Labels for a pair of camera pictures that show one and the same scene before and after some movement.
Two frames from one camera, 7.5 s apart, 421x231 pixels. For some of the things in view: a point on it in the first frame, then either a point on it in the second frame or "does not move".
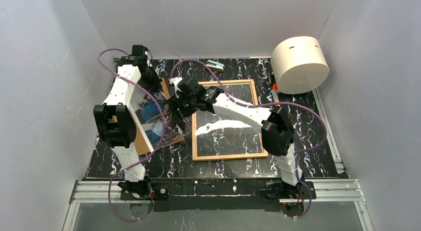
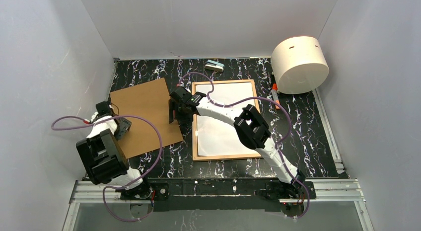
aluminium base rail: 108,192 does not move
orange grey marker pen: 274,89 does not move
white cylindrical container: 300,65 does not move
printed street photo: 148,116 to 216,137
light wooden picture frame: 218,157 does not move
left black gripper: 157,85 to 121,127
